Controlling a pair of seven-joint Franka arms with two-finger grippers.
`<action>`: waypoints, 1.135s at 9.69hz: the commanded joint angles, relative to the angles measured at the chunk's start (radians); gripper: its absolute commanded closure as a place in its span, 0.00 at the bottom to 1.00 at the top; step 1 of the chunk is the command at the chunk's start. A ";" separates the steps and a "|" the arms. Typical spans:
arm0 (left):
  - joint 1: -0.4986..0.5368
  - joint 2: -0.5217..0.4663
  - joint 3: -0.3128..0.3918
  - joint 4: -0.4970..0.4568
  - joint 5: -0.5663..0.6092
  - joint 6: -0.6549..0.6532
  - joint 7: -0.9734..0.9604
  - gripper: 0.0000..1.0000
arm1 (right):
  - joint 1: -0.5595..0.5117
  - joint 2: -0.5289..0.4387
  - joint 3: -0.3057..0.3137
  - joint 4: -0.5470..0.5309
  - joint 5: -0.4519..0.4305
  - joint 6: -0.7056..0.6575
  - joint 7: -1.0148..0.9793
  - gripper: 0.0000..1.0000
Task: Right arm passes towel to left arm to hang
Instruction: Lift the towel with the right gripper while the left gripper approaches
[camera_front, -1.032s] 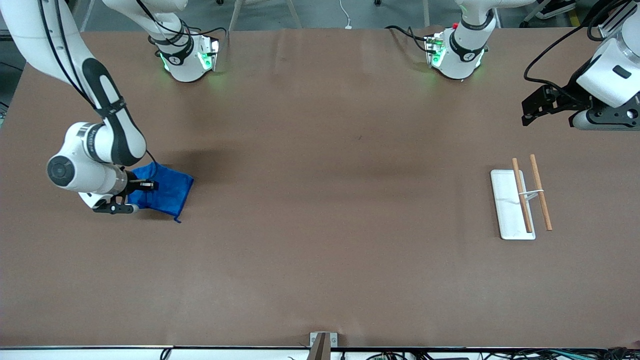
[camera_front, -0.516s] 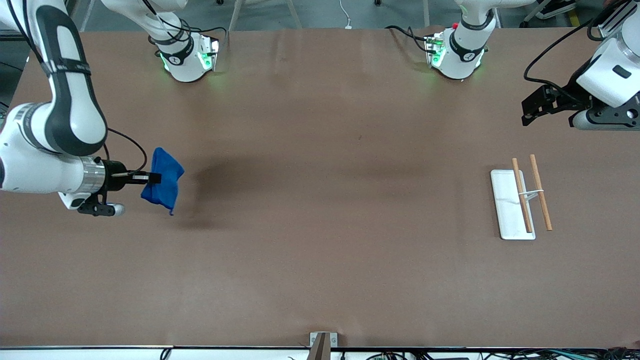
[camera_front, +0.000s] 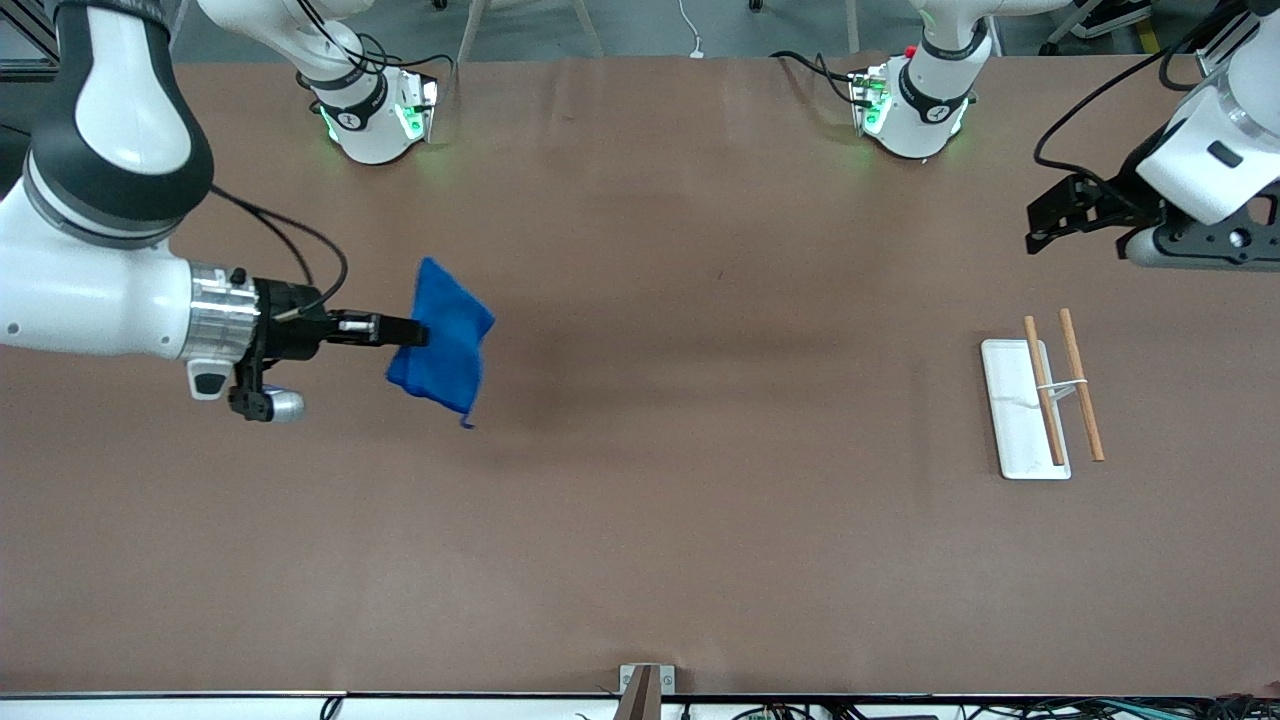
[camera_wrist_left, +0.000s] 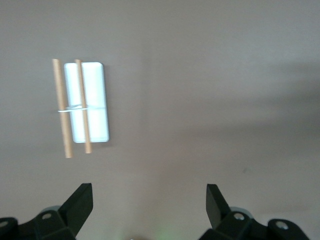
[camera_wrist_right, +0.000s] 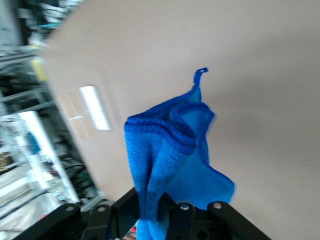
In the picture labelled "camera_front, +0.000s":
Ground black right arm base cable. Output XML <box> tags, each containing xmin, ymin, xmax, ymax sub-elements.
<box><xmin>295</xmin><ymin>0</ymin><xmax>456</xmax><ymax>93</ymax></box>

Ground black arm base cable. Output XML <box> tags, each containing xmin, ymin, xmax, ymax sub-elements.
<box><xmin>295</xmin><ymin>0</ymin><xmax>456</xmax><ymax>93</ymax></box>
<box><xmin>770</xmin><ymin>50</ymin><xmax>873</xmax><ymax>107</ymax></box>

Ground black left arm base cable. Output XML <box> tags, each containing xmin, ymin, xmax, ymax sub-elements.
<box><xmin>770</xmin><ymin>50</ymin><xmax>873</xmax><ymax>107</ymax></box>

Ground cable bundle under table edge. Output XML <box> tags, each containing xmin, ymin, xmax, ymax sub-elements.
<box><xmin>680</xmin><ymin>697</ymin><xmax>1280</xmax><ymax>720</ymax></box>

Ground blue cloth towel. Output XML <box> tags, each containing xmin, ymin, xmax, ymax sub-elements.
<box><xmin>386</xmin><ymin>257</ymin><xmax>497</xmax><ymax>430</ymax></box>

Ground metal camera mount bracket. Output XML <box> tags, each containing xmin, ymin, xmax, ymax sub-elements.
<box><xmin>614</xmin><ymin>663</ymin><xmax>677</xmax><ymax>720</ymax></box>

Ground white table edge rail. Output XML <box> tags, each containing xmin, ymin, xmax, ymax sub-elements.
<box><xmin>0</xmin><ymin>692</ymin><xmax>1280</xmax><ymax>720</ymax></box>

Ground aluminium frame profile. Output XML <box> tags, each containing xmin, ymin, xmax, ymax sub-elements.
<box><xmin>1195</xmin><ymin>8</ymin><xmax>1256</xmax><ymax>77</ymax></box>
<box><xmin>0</xmin><ymin>0</ymin><xmax>61</xmax><ymax>83</ymax></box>

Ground white rack with wooden rods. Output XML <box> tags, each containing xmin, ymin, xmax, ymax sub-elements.
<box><xmin>980</xmin><ymin>308</ymin><xmax>1106</xmax><ymax>481</ymax></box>

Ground beige stand legs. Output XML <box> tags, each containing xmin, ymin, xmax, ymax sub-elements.
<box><xmin>455</xmin><ymin>0</ymin><xmax>607</xmax><ymax>63</ymax></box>

